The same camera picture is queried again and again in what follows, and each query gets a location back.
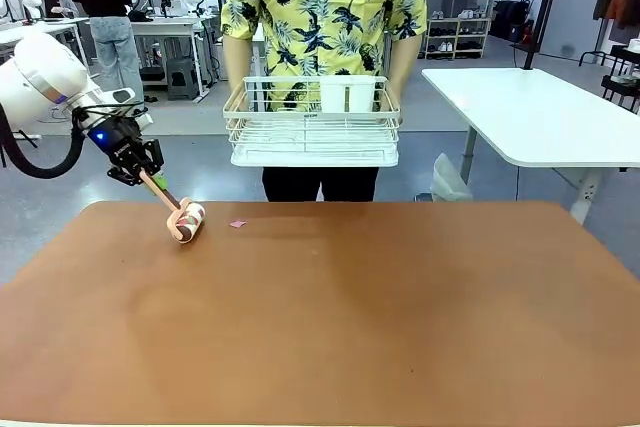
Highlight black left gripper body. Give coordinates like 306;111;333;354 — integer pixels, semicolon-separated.
74;109;147;172

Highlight wooden handled lint roller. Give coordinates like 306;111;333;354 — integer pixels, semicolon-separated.
137;169;208;248

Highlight white wire dish rack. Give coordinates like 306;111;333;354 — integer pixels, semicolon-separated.
222;74;402;169

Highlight person's right forearm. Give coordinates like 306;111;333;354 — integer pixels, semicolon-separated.
222;34;262;84

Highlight person's left forearm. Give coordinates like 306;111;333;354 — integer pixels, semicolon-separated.
387;30;422;86

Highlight person's right hand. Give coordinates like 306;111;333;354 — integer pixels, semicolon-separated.
225;78;253;112

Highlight person's left hand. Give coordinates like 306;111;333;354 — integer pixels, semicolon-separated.
383;79;409;111

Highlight grey step stool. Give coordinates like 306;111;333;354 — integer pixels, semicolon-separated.
166;57;199;101

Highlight white background desk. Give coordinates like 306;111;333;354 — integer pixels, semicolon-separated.
128;15;217;99

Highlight standing person in black top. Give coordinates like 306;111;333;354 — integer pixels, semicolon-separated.
66;0;147;106

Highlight person's black trousers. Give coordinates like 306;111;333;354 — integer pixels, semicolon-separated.
261;165;380;204

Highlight white utensil holder cup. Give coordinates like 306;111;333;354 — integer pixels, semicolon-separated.
319;74;377;114

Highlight mannequin in yellow pineapple shirt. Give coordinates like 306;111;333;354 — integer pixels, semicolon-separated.
220;0;430;113

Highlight clear plastic bag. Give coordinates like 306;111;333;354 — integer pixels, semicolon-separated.
430;152;474;204

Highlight wooden shoe rack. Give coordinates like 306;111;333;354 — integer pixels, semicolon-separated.
423;15;494;61

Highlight white table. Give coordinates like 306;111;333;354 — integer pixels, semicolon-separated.
420;66;640;226

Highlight black backpack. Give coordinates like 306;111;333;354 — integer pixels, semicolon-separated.
494;0;540;44

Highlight black stand pole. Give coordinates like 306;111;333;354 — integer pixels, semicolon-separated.
521;0;567;71

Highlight black storage shelf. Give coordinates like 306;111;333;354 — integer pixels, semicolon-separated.
601;43;640;114

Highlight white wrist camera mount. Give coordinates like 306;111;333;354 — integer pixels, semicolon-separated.
99;87;154;130

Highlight black corrugated cable hose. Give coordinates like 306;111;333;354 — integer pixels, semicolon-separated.
0;105;87;180

